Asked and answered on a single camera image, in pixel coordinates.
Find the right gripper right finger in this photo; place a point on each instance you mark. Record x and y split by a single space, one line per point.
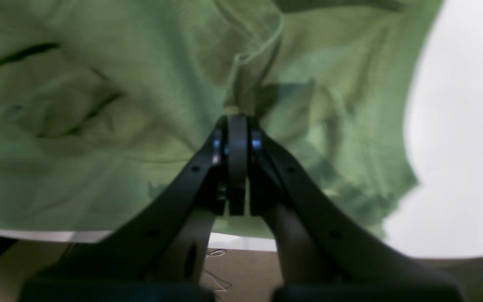
324 255

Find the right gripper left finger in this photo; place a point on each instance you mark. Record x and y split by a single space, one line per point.
157 256

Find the olive green t-shirt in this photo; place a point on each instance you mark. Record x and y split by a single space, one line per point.
103 102

